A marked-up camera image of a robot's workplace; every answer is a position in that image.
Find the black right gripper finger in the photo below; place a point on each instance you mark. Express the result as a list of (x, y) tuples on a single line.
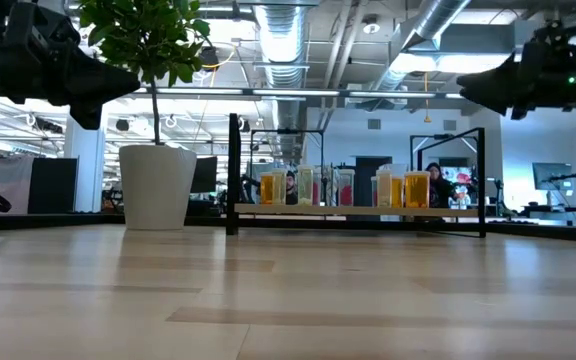
[(515, 111), (493, 85)]

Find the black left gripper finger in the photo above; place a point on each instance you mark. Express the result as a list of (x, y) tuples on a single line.
[(98, 80), (89, 115)]

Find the wooden shelf black metal legs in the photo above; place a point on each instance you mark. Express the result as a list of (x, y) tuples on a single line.
[(233, 175)]

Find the black round ceiling speaker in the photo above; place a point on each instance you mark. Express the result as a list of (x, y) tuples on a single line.
[(122, 125)]

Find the white building pillar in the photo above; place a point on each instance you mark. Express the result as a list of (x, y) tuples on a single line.
[(85, 170)]

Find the green leafy plant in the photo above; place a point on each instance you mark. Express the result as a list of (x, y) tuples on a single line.
[(148, 30)]

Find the black office monitor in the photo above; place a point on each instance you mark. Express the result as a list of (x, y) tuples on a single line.
[(552, 176), (204, 175)]

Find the black partition panel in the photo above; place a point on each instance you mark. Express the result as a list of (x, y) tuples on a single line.
[(53, 185)]

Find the colourful display screen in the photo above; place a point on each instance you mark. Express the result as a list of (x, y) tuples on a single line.
[(464, 176)]

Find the white plant pot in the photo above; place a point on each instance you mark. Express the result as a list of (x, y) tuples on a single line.
[(158, 190)]

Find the person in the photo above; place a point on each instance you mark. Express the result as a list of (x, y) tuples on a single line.
[(291, 187), (438, 187)]

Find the black hanging ceiling device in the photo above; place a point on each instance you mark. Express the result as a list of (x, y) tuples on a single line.
[(209, 56)]

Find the black aluminium crossbar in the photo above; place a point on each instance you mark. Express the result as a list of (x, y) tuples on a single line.
[(208, 221)]

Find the long ceiling light strip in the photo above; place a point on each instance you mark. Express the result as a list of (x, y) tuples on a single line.
[(293, 92)]

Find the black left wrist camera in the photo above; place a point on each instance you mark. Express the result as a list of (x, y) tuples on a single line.
[(43, 25)]

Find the grey wall vent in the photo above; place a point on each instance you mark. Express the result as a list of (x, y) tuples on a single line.
[(374, 124), (449, 124)]

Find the silver ventilation duct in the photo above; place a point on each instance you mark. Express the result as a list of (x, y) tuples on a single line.
[(283, 40), (438, 20)]

